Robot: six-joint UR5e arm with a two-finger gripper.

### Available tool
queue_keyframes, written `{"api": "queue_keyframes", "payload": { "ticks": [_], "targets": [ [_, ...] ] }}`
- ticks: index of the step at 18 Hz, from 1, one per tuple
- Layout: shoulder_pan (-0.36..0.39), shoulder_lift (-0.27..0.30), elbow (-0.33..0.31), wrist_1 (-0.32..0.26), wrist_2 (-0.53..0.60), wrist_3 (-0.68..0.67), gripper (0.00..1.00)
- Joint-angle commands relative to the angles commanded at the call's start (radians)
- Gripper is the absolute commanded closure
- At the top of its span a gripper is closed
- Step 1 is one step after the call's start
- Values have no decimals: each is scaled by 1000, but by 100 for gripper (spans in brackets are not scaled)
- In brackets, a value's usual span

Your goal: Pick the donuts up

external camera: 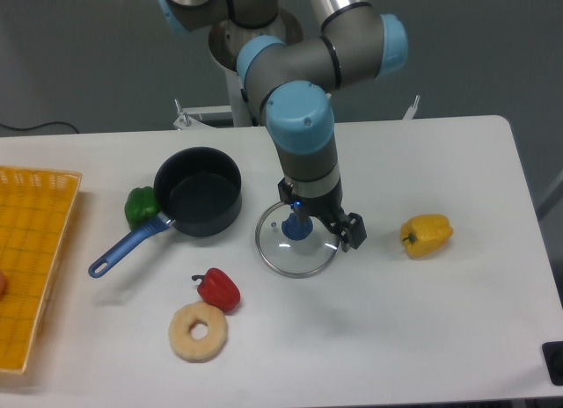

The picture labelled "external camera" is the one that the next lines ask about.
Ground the red bell pepper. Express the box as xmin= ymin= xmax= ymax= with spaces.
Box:
xmin=191 ymin=267 xmax=241 ymax=312

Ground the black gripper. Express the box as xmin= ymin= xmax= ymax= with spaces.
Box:
xmin=278 ymin=179 xmax=367 ymax=251

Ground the dark saucepan blue handle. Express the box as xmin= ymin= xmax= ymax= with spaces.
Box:
xmin=88 ymin=147 xmax=242 ymax=279

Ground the black table edge device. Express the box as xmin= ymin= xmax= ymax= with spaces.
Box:
xmin=542 ymin=341 xmax=563 ymax=386

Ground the yellow woven basket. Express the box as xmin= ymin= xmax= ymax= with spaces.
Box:
xmin=1 ymin=165 xmax=82 ymax=375

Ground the beige plush donut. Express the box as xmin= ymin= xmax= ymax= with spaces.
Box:
xmin=168 ymin=302 xmax=228 ymax=362

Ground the glass pot lid blue knob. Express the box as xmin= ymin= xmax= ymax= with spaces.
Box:
xmin=255 ymin=202 xmax=340 ymax=279

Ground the green bell pepper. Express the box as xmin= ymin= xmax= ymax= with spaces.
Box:
xmin=124 ymin=186 xmax=160 ymax=230

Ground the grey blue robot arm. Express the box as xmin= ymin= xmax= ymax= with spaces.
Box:
xmin=158 ymin=0 xmax=408 ymax=250

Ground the yellow bell pepper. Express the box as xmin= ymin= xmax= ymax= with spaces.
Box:
xmin=400 ymin=214 xmax=453 ymax=258

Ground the black floor cable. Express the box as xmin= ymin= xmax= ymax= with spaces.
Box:
xmin=0 ymin=121 xmax=81 ymax=134

